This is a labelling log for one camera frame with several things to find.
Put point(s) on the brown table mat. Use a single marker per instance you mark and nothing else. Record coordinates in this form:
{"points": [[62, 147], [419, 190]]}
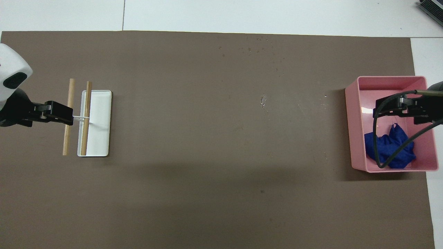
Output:
{"points": [[207, 173]]}

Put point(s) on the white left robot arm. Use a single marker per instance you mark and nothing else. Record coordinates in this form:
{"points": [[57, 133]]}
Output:
{"points": [[12, 65]]}

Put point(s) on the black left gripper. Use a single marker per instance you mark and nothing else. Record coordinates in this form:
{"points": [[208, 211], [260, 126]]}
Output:
{"points": [[17, 112]]}

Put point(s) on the blue towel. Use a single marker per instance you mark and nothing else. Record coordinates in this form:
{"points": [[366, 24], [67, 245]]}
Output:
{"points": [[398, 136]]}

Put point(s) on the thin white crossbar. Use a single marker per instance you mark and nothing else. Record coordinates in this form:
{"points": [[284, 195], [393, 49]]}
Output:
{"points": [[81, 118]]}

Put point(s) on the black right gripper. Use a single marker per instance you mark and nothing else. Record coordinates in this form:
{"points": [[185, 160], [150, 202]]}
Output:
{"points": [[429, 109]]}

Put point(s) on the small water droplet streak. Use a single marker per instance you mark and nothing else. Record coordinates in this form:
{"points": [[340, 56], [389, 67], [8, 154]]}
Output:
{"points": [[263, 101]]}

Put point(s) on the dark ribbed device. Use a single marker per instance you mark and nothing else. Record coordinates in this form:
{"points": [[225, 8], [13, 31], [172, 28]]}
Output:
{"points": [[434, 7]]}

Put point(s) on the darker wooden dowel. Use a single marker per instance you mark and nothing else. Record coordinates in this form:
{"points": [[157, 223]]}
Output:
{"points": [[88, 100]]}

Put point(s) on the white rectangular tray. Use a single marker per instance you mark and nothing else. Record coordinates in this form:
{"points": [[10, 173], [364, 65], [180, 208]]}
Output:
{"points": [[102, 121]]}

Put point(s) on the pink plastic bin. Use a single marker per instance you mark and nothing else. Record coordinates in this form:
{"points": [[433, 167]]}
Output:
{"points": [[356, 138]]}

